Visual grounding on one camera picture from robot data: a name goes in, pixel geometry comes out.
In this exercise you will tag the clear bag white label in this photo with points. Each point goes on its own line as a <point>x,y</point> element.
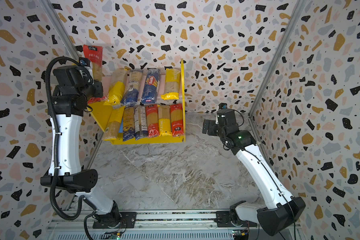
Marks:
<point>141,128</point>

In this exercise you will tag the yellow Pastatime bag tall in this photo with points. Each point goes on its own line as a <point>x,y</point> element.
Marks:
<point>164,121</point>

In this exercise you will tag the blue-top spaghetti bag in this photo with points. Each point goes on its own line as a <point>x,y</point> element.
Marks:
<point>130,97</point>

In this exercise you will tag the metal base rail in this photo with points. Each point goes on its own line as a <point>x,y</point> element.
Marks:
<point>163,225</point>

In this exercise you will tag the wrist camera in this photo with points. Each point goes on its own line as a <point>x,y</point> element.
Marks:
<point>84,62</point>
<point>222,106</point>

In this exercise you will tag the blue Barilla spaghetti bag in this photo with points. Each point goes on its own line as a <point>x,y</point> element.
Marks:
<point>151,85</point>

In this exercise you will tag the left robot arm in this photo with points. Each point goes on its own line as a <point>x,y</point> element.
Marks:
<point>66,172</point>

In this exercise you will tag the clear spaghetti bag Chinese text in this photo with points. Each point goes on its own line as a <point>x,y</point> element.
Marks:
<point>128,124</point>

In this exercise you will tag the red spaghetti bag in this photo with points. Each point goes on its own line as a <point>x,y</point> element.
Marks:
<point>152,121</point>
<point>95,55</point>
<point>177,121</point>

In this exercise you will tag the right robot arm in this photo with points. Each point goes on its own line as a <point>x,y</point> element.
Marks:
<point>281,209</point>

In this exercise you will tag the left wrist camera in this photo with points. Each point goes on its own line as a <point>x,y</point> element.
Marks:
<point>84,62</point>

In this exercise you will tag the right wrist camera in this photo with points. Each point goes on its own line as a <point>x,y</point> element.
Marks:
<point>222,106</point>

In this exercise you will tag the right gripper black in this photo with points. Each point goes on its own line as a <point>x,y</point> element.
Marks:
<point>211,127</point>

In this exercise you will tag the yellow shelf pink blue boards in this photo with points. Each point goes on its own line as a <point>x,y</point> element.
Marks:
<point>102,114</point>

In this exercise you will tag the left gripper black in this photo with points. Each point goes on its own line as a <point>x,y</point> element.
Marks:
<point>100,92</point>

